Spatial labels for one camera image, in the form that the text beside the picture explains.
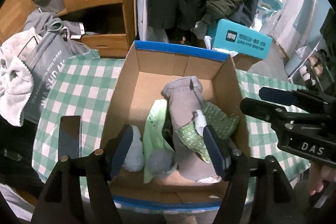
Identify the blue striped white cloth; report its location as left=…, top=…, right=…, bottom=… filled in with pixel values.
left=123, top=125, right=145, bottom=172

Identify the light green plastic bag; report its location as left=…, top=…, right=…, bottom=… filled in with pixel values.
left=142, top=99, right=175, bottom=184

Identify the grey fuzzy sock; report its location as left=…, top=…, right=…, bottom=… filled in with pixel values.
left=162, top=76, right=216, bottom=181

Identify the person right hand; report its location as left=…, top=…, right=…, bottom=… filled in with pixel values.
left=307, top=162, right=336, bottom=196

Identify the shoe rack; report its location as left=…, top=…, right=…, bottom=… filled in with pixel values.
left=288, top=38, right=335, bottom=96

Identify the black phone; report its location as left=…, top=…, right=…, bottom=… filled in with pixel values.
left=58, top=115, right=81, bottom=159

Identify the brown cardboard box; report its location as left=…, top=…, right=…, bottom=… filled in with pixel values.
left=233, top=53, right=261, bottom=71

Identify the teal shoe box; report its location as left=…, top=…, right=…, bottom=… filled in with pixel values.
left=207, top=19, right=272, bottom=60

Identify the clear blue plastic bag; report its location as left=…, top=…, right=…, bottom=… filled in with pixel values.
left=251, top=0, right=282, bottom=34

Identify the white plastic bag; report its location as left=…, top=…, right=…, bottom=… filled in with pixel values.
left=204, top=35, right=237, bottom=54

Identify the white towel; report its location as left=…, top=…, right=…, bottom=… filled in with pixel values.
left=0, top=27, right=42, bottom=127

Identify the blue cardboard box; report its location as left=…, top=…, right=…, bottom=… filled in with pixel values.
left=100, top=40, right=250, bottom=210

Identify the grey tote bag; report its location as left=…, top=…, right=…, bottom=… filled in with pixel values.
left=18, top=31, right=73, bottom=124

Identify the grey clothes pile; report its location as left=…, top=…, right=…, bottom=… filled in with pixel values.
left=23, top=9, right=90, bottom=55

